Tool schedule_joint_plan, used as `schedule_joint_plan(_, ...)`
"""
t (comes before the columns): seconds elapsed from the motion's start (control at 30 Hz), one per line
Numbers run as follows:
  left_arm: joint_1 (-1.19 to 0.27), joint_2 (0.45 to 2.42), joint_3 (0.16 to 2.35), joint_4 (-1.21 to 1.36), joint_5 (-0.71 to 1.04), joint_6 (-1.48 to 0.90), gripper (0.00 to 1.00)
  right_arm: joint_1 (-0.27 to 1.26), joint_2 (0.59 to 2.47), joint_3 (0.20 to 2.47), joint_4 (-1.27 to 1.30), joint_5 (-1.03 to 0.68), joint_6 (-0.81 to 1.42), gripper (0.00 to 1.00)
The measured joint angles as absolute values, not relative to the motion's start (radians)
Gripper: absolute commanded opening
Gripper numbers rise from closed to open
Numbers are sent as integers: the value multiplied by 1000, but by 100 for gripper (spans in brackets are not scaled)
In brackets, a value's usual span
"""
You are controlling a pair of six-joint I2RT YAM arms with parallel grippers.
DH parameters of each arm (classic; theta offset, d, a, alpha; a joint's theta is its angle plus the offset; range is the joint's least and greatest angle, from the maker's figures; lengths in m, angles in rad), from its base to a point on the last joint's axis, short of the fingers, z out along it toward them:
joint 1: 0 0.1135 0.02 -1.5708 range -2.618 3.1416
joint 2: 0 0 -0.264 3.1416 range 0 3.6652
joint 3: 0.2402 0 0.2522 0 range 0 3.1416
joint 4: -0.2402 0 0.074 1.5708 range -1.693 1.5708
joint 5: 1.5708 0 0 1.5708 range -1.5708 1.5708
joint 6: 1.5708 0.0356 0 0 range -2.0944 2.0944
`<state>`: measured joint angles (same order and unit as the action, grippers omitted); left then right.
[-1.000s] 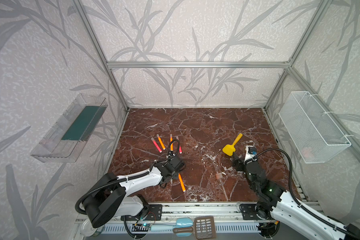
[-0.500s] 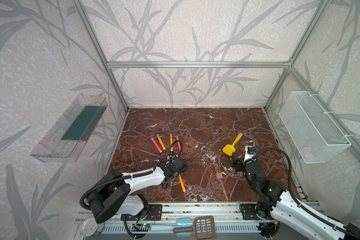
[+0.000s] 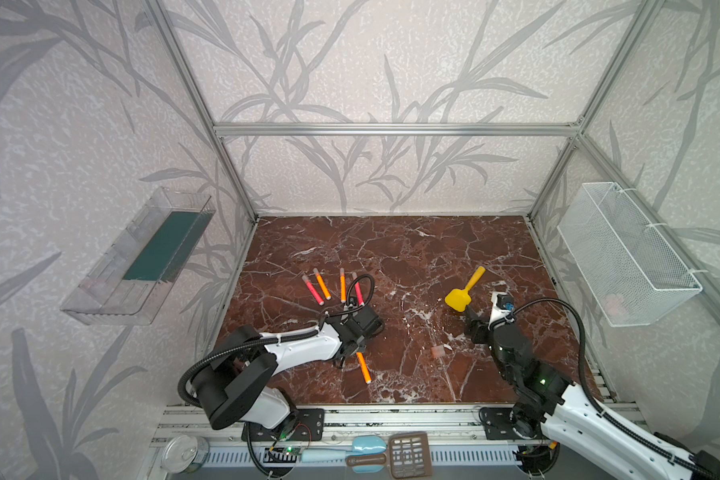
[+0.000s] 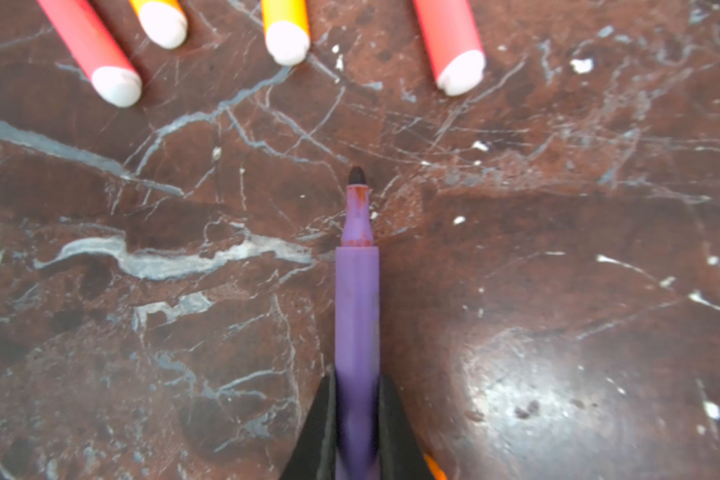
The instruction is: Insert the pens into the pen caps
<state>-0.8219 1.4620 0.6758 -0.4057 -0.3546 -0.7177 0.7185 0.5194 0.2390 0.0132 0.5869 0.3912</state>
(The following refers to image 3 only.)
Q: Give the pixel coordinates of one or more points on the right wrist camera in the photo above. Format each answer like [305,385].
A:
[502,306]

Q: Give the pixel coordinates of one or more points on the brown slotted spatula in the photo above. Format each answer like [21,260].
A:
[409,456]

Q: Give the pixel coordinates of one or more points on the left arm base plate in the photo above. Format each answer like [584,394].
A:
[305,425]

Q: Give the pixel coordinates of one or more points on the orange pen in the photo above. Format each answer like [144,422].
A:
[343,286]
[324,289]
[364,368]

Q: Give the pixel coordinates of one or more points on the orange pen front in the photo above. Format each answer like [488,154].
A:
[364,368]

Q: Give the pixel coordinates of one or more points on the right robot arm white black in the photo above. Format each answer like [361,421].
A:
[552,405]

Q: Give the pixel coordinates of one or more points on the metal tin can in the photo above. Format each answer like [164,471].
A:
[184,454]

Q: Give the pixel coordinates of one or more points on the green circuit board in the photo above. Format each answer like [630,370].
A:
[281,456]

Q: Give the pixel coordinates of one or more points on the red capped pen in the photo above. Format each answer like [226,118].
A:
[357,289]

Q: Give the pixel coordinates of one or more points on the light blue brush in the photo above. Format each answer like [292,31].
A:
[367,454]

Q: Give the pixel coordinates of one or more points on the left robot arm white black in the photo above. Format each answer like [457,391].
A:
[231,384]

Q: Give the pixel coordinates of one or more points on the clear pen cap pair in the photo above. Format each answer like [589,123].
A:
[438,351]

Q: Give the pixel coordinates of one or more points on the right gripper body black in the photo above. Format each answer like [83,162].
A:
[480,327]

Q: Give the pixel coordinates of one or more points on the yellow toy spatula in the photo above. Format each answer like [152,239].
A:
[460,299]

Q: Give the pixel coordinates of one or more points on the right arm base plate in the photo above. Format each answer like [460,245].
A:
[507,423]

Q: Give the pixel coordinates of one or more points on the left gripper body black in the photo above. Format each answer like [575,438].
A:
[356,342]

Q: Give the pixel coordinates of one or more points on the clear plastic wall tray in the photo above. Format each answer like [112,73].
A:
[135,275]

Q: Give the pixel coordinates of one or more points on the white wire mesh basket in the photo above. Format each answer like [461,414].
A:
[632,271]

